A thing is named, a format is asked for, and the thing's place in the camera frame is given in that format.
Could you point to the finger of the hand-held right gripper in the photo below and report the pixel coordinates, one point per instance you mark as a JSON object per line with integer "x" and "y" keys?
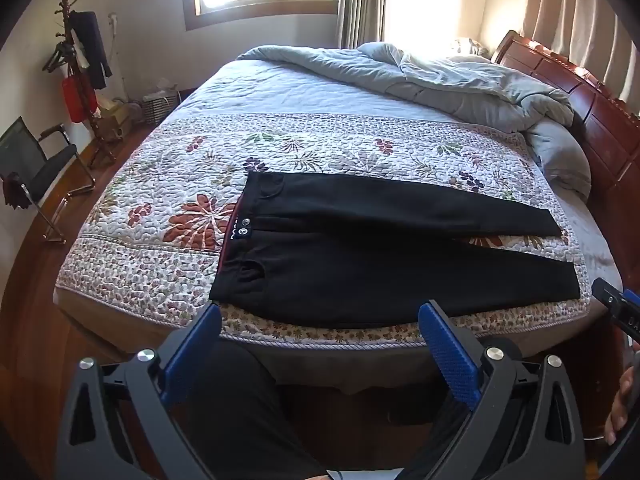
{"x": 629, "y": 296}

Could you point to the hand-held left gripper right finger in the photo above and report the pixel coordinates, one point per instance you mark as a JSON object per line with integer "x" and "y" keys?
{"x": 450, "y": 355}

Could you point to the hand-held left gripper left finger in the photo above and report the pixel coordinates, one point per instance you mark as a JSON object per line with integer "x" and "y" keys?
{"x": 195, "y": 355}

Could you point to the black pants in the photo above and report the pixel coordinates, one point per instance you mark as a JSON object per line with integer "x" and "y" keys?
{"x": 350, "y": 260}

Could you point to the person's right hand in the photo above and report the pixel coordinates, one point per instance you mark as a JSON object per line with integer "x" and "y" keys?
{"x": 622, "y": 400}

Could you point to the person's left leg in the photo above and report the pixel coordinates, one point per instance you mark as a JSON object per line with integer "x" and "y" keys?
{"x": 240, "y": 410}

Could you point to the floral quilted bedspread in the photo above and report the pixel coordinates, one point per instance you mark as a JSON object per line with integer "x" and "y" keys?
{"x": 165, "y": 170}

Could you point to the wooden bed headboard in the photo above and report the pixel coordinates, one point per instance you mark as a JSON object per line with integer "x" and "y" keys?
{"x": 565, "y": 75}

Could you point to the wooden coat rack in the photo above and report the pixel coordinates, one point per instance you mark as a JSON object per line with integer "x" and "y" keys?
{"x": 102, "y": 140}

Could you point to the black office chair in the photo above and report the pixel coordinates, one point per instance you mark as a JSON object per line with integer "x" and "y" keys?
{"x": 47, "y": 165}

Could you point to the dark red cloth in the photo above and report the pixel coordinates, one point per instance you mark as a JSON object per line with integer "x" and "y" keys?
{"x": 15, "y": 190}

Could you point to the cardboard box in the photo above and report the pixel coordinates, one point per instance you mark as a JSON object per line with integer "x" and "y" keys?
{"x": 112, "y": 125}

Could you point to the grey duvet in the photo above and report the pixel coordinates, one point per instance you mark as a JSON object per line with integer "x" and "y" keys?
{"x": 450, "y": 80}

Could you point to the red hanging bag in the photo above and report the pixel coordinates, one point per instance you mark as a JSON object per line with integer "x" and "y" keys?
{"x": 77, "y": 100}

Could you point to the beige curtain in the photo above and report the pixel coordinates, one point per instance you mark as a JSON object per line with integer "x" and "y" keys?
{"x": 575, "y": 5}

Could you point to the dark hanging coat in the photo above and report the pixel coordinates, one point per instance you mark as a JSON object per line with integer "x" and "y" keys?
{"x": 92, "y": 45}

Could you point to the grey curtain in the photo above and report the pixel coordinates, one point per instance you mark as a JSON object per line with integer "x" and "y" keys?
{"x": 360, "y": 0}

